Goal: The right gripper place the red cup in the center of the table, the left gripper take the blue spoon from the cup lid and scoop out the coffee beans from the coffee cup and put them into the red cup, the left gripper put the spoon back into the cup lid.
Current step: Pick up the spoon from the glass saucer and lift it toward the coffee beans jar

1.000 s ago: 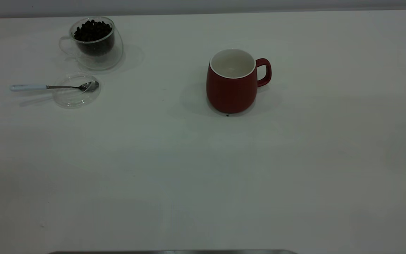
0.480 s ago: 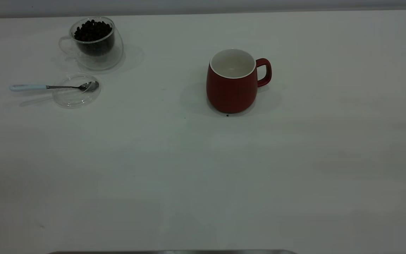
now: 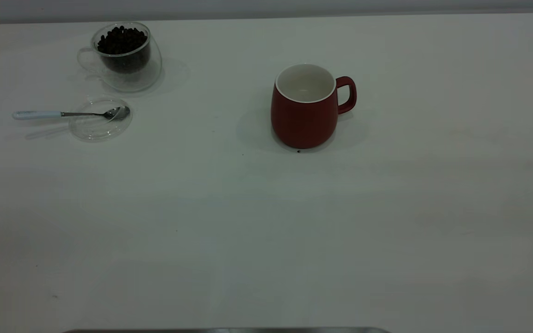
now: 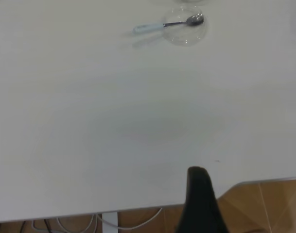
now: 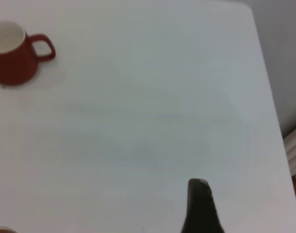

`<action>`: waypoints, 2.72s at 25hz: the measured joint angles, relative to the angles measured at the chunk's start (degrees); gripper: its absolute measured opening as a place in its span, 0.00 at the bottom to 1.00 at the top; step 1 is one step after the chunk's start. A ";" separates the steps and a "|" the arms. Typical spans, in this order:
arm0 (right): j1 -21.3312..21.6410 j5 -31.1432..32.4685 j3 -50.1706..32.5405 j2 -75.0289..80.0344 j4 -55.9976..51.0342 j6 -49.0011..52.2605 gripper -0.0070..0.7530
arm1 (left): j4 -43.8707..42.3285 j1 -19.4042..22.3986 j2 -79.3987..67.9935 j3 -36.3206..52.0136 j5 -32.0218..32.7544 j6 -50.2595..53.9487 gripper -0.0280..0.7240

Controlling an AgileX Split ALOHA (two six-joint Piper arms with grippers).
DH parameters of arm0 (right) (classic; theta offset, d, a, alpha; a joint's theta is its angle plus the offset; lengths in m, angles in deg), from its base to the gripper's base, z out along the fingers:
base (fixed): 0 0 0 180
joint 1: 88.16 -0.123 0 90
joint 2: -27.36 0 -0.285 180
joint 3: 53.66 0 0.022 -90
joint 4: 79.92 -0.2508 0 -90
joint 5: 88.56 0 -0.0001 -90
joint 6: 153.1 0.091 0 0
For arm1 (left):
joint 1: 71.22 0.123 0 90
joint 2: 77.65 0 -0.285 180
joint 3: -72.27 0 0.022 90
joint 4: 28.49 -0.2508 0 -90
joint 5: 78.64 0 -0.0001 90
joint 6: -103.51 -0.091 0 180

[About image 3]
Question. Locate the red ceramic mug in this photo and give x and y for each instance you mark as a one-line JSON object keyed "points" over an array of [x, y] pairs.
{"points": [[303, 125]]}

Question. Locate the clear glass saucer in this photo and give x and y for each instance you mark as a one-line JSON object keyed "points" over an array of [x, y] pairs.
{"points": [[95, 132]]}

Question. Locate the dark coffee beans pile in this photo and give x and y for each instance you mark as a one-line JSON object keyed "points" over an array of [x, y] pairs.
{"points": [[122, 41]]}

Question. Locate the clear double-wall glass cup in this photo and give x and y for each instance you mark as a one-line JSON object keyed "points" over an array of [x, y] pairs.
{"points": [[132, 81]]}

